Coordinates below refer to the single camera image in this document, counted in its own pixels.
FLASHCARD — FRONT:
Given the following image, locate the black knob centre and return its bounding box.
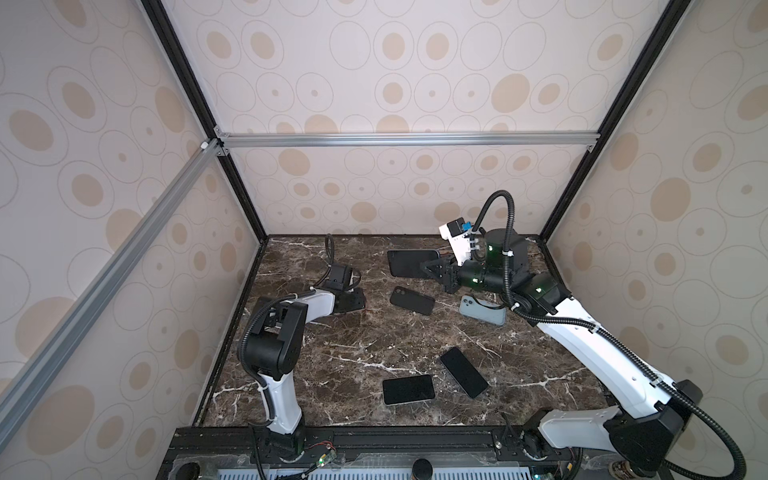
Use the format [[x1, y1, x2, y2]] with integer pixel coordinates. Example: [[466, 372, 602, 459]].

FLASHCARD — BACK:
[[410, 458, 434, 480]]

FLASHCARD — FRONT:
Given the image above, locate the pink phone case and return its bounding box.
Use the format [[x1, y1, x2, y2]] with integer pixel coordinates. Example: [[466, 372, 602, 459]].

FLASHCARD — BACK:
[[333, 287, 366, 314]]

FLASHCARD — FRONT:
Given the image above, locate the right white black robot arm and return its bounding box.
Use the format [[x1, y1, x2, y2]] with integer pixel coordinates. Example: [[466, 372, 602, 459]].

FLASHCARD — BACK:
[[420, 190, 747, 479]]

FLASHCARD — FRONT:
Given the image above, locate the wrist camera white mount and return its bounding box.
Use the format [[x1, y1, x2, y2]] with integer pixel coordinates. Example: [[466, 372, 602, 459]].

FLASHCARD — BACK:
[[329, 264, 353, 288], [439, 217, 480, 266]]

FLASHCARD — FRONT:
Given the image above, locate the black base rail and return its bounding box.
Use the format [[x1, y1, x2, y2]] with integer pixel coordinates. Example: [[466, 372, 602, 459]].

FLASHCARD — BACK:
[[155, 423, 676, 480]]

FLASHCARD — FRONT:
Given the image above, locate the diagonal aluminium rail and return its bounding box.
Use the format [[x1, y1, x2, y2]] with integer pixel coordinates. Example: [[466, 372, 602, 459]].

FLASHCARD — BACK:
[[1, 138, 222, 449]]

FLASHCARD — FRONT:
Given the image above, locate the light blue phone case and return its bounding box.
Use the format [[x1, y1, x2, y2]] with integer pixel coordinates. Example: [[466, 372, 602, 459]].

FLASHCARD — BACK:
[[459, 295, 506, 326]]

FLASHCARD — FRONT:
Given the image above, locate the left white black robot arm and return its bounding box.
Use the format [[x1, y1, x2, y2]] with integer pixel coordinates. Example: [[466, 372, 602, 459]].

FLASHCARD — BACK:
[[237, 234, 366, 456]]

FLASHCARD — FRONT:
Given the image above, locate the horizontal aluminium rail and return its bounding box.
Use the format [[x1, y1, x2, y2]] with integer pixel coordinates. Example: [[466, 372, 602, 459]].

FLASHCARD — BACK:
[[202, 130, 600, 153]]

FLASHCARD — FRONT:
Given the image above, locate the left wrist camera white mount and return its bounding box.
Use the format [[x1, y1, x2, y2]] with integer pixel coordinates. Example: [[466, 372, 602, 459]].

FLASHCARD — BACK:
[[329, 264, 353, 288]]

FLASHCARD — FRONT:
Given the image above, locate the black phone case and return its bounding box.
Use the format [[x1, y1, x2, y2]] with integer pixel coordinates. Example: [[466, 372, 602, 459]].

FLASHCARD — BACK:
[[390, 286, 435, 316]]

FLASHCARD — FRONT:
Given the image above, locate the round button right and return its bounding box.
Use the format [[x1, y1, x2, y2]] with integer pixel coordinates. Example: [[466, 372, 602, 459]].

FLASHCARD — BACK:
[[607, 460, 637, 480]]

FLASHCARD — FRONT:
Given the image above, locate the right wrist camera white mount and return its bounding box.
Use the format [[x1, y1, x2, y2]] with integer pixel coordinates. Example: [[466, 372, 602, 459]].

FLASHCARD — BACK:
[[439, 217, 480, 266]]

